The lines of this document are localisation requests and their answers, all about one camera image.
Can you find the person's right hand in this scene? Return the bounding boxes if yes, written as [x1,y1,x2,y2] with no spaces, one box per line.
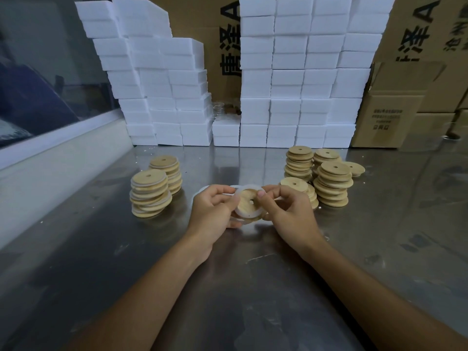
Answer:
[257,185,324,255]

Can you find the person's left hand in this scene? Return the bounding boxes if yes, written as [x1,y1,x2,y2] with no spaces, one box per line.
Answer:
[185,184,243,258]

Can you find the white silicone ring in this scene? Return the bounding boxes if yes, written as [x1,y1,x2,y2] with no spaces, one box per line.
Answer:
[233,184,264,220]

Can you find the round wooden lid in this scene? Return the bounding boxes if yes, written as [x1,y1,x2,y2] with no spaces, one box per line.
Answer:
[238,189,263,218]

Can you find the person's left forearm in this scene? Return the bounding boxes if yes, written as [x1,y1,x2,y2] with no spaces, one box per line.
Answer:
[64,234,212,351]

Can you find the person's right forearm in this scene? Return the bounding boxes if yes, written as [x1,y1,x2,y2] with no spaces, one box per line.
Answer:
[302,238,468,351]

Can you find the stack of bare wooden lids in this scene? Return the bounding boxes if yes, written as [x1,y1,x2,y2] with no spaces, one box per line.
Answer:
[313,161,354,208]
[284,146,314,182]
[279,177,319,210]
[313,148,343,168]

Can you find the stack of ringed wooden lids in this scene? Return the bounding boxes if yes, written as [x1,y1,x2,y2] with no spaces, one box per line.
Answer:
[129,169,173,218]
[149,156,183,195]

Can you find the clear glass cups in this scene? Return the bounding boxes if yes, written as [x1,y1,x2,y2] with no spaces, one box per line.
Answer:
[211,101,242,118]

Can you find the single bare wooden lid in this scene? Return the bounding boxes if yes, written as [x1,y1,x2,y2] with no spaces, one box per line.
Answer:
[344,161,366,178]

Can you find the wide stack of white boxes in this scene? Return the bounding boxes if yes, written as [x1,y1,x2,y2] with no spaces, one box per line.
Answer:
[212,0,397,149]

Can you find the narrow stack of white boxes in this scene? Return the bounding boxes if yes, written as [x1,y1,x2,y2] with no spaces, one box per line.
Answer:
[75,0,214,147]

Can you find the small open cardboard box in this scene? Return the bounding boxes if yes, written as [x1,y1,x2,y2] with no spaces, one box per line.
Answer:
[351,61,447,149]

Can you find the plain cardboard box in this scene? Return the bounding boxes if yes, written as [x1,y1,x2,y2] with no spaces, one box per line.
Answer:
[402,107,468,152]

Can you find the glass window with white frame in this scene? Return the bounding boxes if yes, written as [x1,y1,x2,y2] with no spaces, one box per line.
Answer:
[0,0,133,249]

